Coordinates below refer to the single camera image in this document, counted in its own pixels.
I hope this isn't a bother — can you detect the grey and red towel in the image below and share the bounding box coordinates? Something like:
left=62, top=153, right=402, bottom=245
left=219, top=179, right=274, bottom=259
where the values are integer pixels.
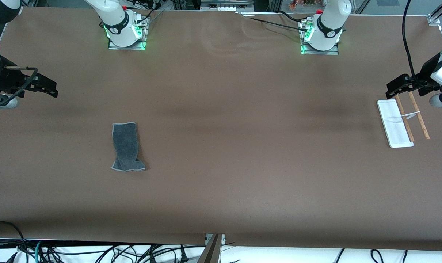
left=111, top=122, right=146, bottom=172

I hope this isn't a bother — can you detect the white rack base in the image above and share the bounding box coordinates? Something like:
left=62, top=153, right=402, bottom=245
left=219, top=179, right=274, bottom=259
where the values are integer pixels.
left=377, top=99, right=414, bottom=148

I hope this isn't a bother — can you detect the grey power strip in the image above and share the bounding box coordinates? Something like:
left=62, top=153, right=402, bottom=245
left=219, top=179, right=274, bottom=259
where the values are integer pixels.
left=201, top=0, right=254, bottom=11

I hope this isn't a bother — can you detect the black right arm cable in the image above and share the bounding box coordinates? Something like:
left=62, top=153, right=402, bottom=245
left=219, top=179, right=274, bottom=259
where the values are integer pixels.
left=0, top=66, right=39, bottom=107

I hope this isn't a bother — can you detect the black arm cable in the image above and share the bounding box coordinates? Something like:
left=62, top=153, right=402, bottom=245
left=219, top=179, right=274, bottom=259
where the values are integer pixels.
left=403, top=0, right=420, bottom=83
left=0, top=66, right=39, bottom=107

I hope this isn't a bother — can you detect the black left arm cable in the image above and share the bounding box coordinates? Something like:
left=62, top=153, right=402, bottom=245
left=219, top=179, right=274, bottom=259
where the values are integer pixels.
left=403, top=0, right=420, bottom=83

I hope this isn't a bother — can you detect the aluminium frame corner bracket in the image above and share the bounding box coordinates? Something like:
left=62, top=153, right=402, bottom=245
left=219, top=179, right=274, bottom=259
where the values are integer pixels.
left=427, top=0, right=442, bottom=26

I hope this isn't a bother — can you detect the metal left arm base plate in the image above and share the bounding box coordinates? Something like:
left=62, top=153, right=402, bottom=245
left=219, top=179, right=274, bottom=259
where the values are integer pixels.
left=301, top=20, right=339, bottom=55

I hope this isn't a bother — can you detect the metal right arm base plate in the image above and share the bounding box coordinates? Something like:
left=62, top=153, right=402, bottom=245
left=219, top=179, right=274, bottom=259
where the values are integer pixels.
left=108, top=16, right=147, bottom=50

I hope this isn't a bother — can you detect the black cable on table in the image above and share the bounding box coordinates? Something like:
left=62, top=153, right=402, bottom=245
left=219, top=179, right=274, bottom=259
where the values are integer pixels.
left=278, top=10, right=313, bottom=24
left=236, top=13, right=307, bottom=33

